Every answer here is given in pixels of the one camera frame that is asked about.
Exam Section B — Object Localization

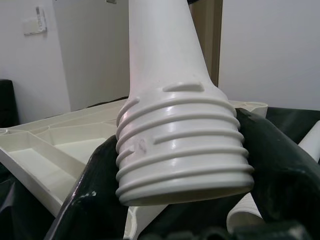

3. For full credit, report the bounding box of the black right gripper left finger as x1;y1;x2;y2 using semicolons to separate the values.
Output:
43;136;130;240

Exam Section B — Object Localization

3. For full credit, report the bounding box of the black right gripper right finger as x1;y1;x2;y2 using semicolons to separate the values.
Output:
235;107;320;226

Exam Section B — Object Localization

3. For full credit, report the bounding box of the white plastic children table top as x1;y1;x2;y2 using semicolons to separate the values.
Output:
0;99;270;235

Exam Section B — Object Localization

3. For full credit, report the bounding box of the white plastic table leg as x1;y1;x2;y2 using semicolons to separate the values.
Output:
226;121;320;226
115;0;255;207

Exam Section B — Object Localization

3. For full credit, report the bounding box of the brown wooden door frame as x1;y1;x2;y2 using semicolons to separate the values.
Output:
189;0;223;89

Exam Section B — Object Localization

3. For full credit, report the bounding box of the white wall switch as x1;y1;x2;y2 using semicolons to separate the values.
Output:
23;6;48;36

